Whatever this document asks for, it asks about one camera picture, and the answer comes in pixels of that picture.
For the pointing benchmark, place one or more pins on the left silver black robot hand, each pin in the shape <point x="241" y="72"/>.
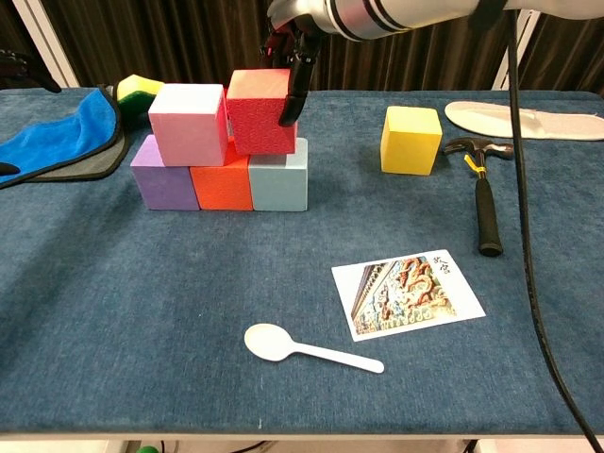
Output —
<point x="19" y="63"/>

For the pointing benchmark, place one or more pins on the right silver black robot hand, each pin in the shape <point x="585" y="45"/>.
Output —
<point x="299" y="75"/>

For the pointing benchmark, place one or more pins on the red foam cube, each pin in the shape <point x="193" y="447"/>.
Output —
<point x="257" y="122"/>

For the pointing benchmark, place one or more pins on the light blue foam cube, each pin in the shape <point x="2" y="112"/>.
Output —
<point x="278" y="189"/>

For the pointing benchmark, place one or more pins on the pink foam cube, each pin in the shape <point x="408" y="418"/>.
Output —
<point x="189" y="132"/>

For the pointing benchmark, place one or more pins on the yellow foam cube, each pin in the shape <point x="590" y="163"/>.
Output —
<point x="415" y="146"/>

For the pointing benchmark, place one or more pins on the orange foam cube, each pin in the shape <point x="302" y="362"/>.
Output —
<point x="222" y="189"/>

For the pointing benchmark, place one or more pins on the purple foam cube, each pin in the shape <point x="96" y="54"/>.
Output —
<point x="162" y="186"/>

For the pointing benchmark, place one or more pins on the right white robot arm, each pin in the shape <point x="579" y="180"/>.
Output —
<point x="401" y="11"/>

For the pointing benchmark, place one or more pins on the black curtain panel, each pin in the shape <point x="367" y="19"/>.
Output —
<point x="401" y="66"/>
<point x="14" y="23"/>
<point x="165" y="38"/>
<point x="571" y="52"/>

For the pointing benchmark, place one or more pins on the blue microfibre cloth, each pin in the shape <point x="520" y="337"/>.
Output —
<point x="52" y="137"/>

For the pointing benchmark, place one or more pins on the yellow green sponge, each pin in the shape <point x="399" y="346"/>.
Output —
<point x="137" y="87"/>

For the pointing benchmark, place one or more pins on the grey cloth black edged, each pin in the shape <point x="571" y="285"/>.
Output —
<point x="80" y="170"/>

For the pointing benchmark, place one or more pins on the dragon picture postcard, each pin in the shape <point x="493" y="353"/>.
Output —
<point x="406" y="295"/>

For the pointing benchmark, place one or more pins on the white fabric slipper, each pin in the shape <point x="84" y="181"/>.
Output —
<point x="557" y="125"/>

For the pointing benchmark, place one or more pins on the white plastic spoon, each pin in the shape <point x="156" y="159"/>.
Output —
<point x="266" y="342"/>

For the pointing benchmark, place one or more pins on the small green round object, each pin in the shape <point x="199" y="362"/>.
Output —
<point x="148" y="449"/>

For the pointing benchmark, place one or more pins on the white screen frame post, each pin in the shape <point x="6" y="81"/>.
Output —
<point x="47" y="47"/>
<point x="502" y="66"/>

